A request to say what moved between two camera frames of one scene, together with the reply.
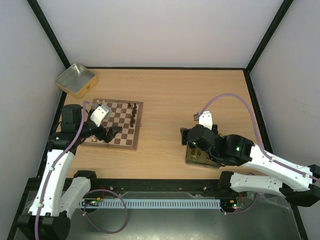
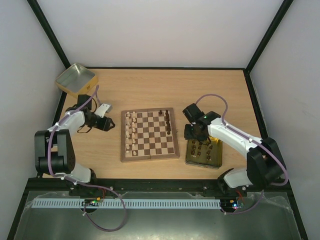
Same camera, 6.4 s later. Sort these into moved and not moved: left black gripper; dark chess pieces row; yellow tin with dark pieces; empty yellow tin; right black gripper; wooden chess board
Moved: left black gripper; dark chess pieces row; wooden chess board; right black gripper
Not moved: yellow tin with dark pieces; empty yellow tin
